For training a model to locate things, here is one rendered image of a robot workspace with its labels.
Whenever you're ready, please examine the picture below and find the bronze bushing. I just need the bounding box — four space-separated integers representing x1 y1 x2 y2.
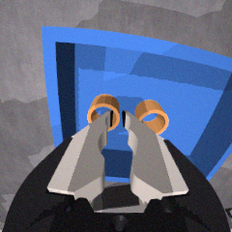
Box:
87 94 120 131
134 100 168 134

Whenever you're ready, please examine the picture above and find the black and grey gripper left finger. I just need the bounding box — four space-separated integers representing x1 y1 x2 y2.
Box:
2 109 113 232

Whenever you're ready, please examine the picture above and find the blue open-top crate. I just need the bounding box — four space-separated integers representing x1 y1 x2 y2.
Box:
42 26 232 183

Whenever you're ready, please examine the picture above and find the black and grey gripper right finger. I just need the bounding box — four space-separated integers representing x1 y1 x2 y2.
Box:
122 110 231 232

